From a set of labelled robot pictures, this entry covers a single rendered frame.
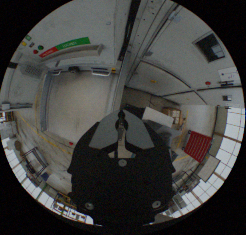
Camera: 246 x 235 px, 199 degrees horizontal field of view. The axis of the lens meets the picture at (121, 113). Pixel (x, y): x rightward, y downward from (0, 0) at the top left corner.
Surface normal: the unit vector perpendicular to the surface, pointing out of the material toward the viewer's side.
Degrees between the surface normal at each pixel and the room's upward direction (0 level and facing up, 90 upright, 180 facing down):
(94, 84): 0
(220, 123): 90
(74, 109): 0
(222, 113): 90
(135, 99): 0
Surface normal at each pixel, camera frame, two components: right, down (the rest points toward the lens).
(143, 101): 0.08, 0.09
